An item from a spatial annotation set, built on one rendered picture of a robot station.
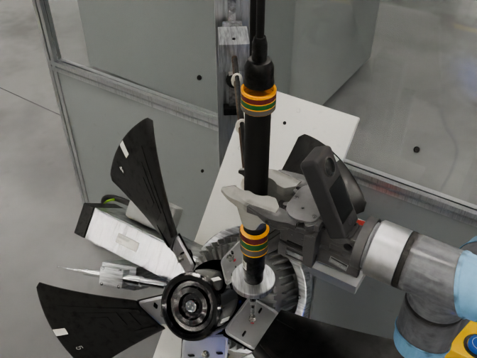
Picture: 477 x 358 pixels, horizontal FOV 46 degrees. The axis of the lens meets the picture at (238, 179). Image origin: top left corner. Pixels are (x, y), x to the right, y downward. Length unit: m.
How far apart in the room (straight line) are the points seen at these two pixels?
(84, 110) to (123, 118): 0.20
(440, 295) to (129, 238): 0.74
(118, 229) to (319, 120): 0.50
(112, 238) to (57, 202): 1.83
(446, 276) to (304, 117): 0.61
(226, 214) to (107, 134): 1.03
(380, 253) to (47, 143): 2.97
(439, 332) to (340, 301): 1.29
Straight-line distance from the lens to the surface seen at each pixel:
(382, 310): 1.98
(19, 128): 3.71
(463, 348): 1.20
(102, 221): 1.29
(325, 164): 0.69
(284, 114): 1.23
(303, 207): 0.74
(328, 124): 1.20
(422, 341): 0.79
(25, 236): 2.96
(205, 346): 1.07
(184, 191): 2.10
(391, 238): 0.71
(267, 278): 0.92
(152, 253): 1.22
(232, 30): 1.36
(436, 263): 0.70
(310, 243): 0.74
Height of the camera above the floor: 2.02
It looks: 41 degrees down
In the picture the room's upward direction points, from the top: straight up
